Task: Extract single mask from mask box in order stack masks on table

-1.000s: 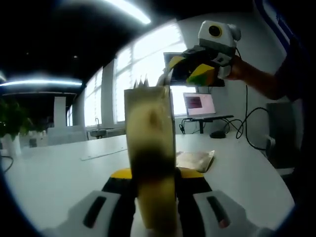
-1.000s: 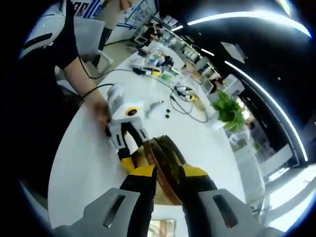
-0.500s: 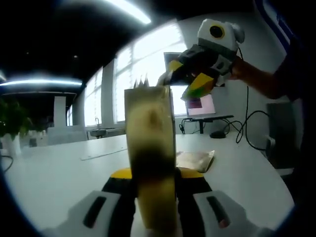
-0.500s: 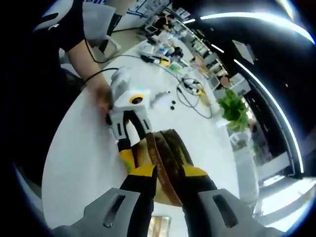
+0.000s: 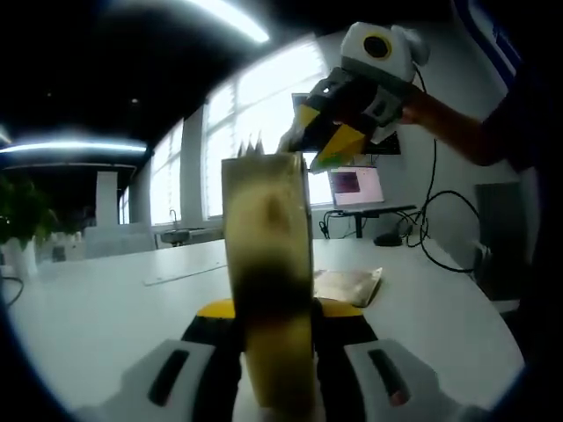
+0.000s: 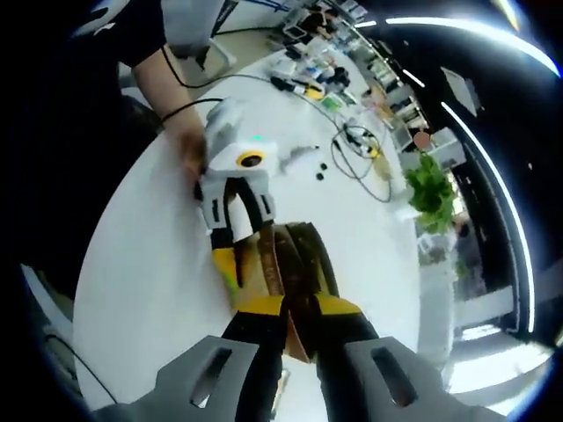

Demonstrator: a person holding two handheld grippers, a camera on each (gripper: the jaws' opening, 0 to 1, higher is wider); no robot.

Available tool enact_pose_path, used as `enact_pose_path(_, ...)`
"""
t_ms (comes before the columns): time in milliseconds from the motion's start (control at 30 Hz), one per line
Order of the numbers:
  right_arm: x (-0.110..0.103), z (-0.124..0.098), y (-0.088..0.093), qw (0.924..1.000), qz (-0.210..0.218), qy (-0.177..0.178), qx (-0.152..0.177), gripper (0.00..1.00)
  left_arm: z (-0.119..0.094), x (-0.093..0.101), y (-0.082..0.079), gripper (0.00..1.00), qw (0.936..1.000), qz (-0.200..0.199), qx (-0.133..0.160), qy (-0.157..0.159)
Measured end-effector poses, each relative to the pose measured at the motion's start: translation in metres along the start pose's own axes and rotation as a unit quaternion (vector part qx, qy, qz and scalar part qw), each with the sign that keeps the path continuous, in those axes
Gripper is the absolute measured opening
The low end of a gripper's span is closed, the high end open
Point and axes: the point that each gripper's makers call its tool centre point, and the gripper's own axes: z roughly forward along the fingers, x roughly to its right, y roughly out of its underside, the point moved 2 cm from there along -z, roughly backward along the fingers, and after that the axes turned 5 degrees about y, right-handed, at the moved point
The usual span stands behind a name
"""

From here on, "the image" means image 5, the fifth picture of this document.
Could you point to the narrow window blind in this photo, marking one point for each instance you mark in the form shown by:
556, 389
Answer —
167, 176

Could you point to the dark chair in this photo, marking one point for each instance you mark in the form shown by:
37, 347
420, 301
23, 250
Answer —
506, 228

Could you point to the white table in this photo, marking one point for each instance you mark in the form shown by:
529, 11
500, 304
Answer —
110, 307

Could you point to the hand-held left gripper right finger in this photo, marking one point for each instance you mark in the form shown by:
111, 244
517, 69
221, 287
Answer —
343, 343

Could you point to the wide window blind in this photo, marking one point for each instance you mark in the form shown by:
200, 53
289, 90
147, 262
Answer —
264, 110

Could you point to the white flat strip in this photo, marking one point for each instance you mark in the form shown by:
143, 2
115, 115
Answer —
184, 274

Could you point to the black laptop stand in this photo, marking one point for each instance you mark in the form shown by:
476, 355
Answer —
365, 211

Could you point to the metal faucet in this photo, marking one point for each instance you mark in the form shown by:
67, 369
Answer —
174, 220

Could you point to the blue white wall poster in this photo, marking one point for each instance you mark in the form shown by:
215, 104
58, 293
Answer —
492, 39

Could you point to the black computer mouse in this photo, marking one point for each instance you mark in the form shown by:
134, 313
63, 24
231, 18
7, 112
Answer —
388, 240

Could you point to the white plant pot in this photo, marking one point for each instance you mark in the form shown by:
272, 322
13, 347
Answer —
24, 259

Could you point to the gold mask box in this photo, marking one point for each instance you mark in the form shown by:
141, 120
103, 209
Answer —
264, 264

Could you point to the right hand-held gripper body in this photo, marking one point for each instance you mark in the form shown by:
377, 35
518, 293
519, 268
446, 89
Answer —
396, 57

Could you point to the white pillar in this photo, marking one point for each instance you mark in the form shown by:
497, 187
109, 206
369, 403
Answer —
107, 198

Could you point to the dark sink basin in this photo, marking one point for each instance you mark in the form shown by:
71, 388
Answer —
184, 235

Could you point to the open laptop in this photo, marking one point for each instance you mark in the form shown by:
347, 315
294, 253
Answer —
356, 186

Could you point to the long ceiling light strip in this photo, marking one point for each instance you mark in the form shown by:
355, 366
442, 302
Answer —
228, 19

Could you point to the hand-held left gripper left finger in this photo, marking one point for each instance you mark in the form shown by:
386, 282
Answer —
206, 351

